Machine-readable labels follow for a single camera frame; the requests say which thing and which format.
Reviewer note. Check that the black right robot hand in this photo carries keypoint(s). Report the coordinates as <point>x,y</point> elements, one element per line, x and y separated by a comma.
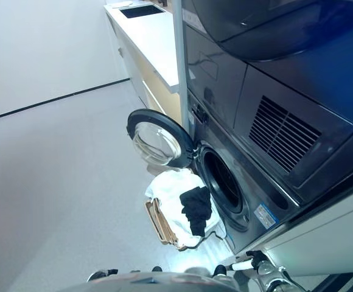
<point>255,261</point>

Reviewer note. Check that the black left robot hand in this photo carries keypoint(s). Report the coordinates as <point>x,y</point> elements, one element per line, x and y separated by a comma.
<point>102,274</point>

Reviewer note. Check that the black garment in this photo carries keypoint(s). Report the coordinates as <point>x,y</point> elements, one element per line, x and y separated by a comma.
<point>197,210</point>

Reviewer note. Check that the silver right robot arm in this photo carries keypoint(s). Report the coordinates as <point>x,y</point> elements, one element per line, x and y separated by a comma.
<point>274,280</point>

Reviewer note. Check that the dark grey washing machine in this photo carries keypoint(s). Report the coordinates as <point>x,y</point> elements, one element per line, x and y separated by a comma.
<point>255,188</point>

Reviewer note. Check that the brown laundry basket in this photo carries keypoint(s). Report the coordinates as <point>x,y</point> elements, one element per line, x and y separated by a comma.
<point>161,225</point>

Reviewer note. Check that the blue white label sticker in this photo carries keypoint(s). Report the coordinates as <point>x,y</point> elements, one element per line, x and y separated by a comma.
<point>265,216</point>

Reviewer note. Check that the silver robot torso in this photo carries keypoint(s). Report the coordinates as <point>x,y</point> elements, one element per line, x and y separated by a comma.
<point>152,283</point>

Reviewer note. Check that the white cloth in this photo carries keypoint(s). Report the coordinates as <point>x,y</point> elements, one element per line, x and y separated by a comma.
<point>170,194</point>

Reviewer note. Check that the round washer door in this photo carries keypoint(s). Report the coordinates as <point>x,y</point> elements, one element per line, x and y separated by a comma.
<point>134,117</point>

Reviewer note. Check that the dark grey stacked dryer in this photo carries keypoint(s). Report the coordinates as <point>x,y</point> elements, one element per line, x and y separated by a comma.
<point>286,91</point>

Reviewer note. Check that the white counter cabinet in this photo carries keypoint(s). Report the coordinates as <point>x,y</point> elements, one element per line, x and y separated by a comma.
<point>152,36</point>

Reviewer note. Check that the black recessed sink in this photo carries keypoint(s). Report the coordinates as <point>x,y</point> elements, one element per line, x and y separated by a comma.
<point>141,11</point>

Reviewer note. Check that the white appliance enclosure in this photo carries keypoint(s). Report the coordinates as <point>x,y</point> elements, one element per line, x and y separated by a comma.
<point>316,237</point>

